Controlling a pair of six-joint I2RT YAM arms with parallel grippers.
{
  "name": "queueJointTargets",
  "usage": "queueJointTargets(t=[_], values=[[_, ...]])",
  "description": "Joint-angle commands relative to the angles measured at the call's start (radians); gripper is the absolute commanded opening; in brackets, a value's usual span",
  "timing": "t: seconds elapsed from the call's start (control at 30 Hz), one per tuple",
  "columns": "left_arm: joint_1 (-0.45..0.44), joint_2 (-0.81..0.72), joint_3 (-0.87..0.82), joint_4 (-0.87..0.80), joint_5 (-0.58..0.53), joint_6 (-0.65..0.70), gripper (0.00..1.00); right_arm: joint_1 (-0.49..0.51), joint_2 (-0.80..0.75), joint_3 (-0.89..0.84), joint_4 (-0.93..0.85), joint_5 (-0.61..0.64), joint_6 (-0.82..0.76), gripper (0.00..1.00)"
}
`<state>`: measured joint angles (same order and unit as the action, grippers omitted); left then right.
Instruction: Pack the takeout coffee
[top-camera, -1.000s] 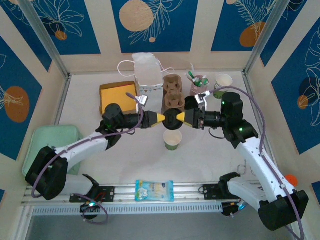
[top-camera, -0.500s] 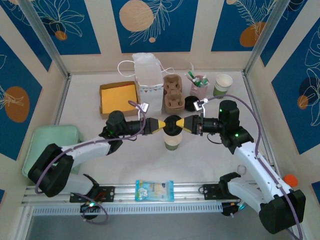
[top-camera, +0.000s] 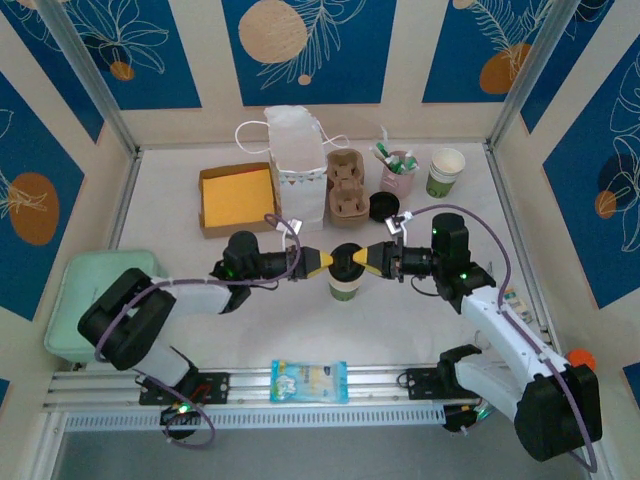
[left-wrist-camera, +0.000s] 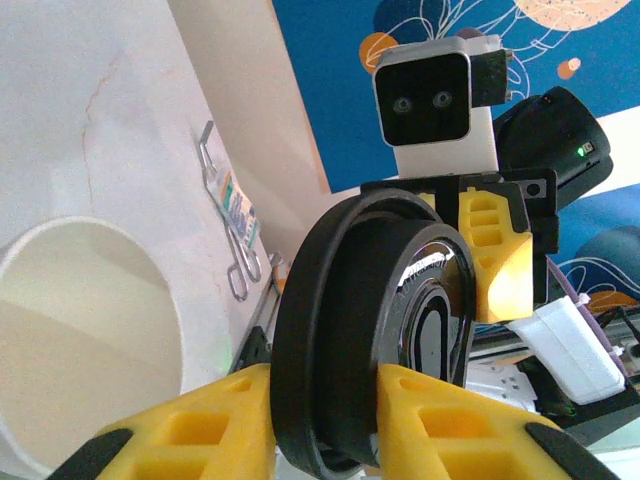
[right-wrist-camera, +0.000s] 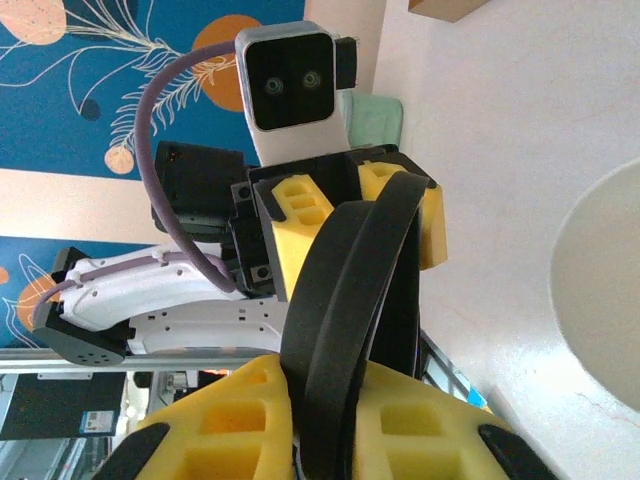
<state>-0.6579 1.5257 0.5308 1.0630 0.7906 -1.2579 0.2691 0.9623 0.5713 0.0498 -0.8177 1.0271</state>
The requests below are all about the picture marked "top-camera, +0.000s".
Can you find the pink straw holder cup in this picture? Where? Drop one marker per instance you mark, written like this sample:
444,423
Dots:
397,185

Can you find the aluminium frame post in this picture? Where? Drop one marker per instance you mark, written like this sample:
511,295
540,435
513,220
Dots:
532,65
85,65

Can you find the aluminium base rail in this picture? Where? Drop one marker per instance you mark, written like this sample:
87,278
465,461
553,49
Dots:
380,385

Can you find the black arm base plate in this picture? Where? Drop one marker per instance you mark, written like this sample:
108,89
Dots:
420,382
215,387

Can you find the brown pulp cup carrier stack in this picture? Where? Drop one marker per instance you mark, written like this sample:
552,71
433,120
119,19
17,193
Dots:
347,200

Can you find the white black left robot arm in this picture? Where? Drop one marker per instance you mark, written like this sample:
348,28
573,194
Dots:
190,297

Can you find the orange teal labelled packet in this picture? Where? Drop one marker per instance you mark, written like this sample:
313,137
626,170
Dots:
517,305

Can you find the mint green zip pouch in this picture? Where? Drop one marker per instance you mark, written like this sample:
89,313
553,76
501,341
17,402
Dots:
60,310

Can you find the orange capped bottle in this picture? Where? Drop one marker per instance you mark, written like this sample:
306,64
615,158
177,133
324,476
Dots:
582,357

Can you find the green paper coffee cup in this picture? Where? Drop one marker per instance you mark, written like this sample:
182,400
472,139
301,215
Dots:
345,292

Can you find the brown cardboard napkin box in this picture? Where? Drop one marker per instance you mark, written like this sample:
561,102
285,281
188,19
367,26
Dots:
240,232

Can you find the black base electronics module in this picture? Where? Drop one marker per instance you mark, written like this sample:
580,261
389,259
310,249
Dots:
175,422
457,422

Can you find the green white paper cup stack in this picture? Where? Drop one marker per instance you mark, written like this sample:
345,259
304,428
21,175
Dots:
440,187

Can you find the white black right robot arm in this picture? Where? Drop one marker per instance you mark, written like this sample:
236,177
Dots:
500,320

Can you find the white patterned paper gift bag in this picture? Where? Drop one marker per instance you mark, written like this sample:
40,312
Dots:
300,165

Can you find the blue white wet wipes pack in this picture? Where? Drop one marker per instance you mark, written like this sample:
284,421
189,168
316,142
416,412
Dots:
310,380

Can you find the black cup lid stack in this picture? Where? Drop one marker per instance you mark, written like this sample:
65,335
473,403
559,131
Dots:
384,206

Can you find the aluminium side rail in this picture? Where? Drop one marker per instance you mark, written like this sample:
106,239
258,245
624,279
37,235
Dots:
125,200
506,200

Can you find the yellow napkin stack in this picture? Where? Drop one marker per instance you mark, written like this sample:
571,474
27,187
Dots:
235,195

